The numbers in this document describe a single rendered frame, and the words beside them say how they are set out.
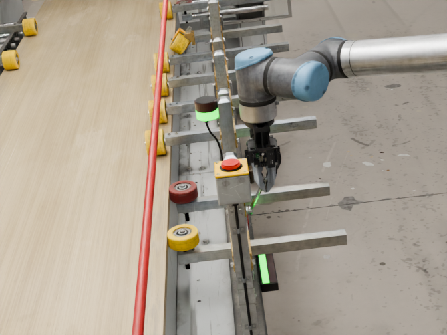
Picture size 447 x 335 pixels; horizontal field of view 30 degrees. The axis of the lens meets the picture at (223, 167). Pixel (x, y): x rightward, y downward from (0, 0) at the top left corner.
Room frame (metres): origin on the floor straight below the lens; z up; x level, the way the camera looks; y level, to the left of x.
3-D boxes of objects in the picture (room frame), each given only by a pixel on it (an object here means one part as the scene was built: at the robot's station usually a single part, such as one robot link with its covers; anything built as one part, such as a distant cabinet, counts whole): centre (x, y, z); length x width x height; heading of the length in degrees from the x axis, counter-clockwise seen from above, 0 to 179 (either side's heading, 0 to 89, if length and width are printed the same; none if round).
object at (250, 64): (1.86, -0.10, 1.29); 0.10 x 0.09 x 0.12; 51
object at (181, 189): (2.09, 0.12, 0.85); 0.08 x 0.08 x 0.11
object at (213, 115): (2.05, 0.02, 1.14); 0.06 x 0.06 x 0.02
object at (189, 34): (3.34, 0.10, 0.95); 0.10 x 0.04 x 0.10; 89
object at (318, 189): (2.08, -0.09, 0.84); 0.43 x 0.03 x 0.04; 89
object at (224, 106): (2.05, -0.02, 0.93); 0.03 x 0.03 x 0.48; 89
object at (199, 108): (2.05, 0.02, 1.16); 0.06 x 0.06 x 0.02
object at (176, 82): (2.84, -0.05, 0.95); 0.50 x 0.04 x 0.04; 89
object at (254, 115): (1.87, -0.10, 1.20); 0.10 x 0.09 x 0.05; 89
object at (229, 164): (1.54, -0.02, 1.22); 0.04 x 0.04 x 0.02
